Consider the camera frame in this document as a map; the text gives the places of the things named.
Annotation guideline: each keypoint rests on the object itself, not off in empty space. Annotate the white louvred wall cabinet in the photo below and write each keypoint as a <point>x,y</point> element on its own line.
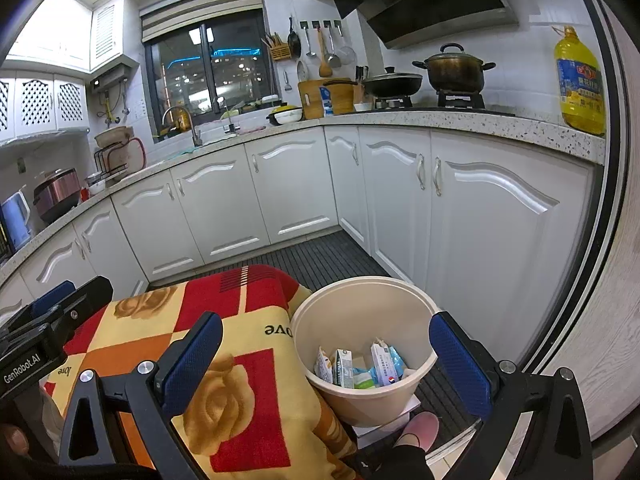
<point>106,35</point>

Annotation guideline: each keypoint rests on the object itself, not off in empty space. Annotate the black range hood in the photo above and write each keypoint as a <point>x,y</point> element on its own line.
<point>430,5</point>

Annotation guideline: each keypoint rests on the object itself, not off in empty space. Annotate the yellow gas valve pipes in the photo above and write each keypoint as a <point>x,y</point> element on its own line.
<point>110,110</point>

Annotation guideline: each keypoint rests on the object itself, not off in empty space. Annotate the wooden chopstick holder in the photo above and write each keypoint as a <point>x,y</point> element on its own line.
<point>277,51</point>

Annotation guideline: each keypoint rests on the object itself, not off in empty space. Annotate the white water heater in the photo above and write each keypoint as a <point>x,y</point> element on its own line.
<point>107,80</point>

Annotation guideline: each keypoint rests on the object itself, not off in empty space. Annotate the steel mesh strainer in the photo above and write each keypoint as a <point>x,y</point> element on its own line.
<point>346,51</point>

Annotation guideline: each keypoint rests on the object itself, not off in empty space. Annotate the wooden spatula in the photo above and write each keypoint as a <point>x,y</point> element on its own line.
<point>324,67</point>

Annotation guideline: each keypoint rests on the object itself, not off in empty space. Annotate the black lidded wok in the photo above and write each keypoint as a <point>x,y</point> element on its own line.
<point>392,85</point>

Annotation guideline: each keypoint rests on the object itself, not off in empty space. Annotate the blue snack wrapper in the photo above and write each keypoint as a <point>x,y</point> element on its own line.
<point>398,360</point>

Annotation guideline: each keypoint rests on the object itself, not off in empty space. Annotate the blue white salt bag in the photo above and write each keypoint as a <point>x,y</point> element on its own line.
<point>326,102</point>

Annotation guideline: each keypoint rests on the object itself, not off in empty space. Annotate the knife block with knives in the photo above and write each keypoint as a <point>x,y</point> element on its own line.
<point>360,87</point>

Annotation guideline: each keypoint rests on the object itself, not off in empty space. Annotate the brass lidded pot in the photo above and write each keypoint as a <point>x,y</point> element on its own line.
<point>452,72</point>

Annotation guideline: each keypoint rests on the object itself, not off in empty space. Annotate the white base cabinets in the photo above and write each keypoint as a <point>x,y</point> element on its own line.
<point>475,220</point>

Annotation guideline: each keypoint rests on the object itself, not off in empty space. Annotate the person's black trouser leg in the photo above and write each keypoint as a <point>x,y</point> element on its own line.
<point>400,462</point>

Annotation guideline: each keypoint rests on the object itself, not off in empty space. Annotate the tall steel faucet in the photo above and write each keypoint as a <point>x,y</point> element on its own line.
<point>196,135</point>

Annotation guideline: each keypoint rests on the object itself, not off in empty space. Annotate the small white bowl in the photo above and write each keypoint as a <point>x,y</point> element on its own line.
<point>363,107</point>

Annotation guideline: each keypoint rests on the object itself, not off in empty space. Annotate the translucent plastic bag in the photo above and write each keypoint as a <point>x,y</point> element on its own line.
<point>52,420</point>

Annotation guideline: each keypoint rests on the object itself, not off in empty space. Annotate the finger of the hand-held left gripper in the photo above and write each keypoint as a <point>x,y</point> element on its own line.
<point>85,305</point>
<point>55,295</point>

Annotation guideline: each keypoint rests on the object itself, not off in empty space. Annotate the small black hanging pan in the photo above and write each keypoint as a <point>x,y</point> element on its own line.
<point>294,42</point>

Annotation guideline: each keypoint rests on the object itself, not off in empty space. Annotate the wooden cutting board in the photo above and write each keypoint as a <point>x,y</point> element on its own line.
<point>345,95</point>

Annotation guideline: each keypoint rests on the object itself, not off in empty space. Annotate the black gas stove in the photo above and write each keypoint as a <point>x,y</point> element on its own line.
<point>450,102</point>

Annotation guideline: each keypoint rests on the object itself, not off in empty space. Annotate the dark kitchen window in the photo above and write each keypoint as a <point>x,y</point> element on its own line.
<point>215,85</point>

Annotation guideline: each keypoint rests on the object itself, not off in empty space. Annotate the yellow cooking oil bottle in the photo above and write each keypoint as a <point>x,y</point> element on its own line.
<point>580,90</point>

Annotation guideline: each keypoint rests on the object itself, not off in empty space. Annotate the steel ladle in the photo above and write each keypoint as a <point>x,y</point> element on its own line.
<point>310,52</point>

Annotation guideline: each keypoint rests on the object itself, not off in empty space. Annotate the white yellow carton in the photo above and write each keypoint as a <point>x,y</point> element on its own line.
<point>324,362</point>

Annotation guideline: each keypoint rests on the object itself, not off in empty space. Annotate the red rice cooker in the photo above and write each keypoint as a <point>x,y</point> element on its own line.
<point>57,195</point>

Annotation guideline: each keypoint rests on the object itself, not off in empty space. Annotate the black sliding door frame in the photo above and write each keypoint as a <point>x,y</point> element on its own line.
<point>607,110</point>

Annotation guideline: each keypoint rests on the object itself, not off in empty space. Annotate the yellow lidded casserole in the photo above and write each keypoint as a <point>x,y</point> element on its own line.
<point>285,115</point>

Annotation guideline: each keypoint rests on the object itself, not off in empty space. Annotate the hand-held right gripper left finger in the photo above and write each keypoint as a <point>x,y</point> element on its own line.
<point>192,365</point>

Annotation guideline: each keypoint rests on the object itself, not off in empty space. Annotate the small steel faucet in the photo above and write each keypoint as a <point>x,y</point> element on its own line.
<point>231,127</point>

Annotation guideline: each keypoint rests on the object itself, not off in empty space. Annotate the beige basin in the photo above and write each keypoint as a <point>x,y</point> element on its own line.
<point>114,137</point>

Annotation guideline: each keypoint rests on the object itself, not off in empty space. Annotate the white windowsill container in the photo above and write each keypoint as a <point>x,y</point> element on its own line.
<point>270,100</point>

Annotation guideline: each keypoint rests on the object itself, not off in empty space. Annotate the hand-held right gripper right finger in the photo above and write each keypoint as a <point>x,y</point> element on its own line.
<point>460,365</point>

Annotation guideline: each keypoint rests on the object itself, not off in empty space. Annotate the printed red yellow blanket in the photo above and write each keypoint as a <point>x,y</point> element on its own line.
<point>235,375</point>

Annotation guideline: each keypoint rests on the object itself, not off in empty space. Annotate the pink slipper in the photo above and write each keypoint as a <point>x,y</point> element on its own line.
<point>422,430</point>

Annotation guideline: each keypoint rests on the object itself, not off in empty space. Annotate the person's left hand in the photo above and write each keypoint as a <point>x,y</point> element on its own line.
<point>14,440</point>

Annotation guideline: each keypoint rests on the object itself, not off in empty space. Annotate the white flat box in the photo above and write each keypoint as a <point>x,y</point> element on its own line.
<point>385,430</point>

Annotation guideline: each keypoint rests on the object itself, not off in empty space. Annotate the striped window blind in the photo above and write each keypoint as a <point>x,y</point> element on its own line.
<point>200,7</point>

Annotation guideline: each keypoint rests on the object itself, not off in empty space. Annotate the white lattice wall cabinet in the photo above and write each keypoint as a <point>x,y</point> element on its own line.
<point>37,102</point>

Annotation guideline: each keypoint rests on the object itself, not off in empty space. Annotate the cream plastic bin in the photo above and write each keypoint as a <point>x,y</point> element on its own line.
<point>360,310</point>

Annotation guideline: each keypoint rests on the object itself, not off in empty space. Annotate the white round hanging utensil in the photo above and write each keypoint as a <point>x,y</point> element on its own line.
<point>302,71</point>

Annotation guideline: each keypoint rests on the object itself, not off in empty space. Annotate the blue electric kettle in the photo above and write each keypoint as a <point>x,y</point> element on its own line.
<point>15,220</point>

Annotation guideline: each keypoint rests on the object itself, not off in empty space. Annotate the hanging peeler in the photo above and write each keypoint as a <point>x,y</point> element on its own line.
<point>287,85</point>

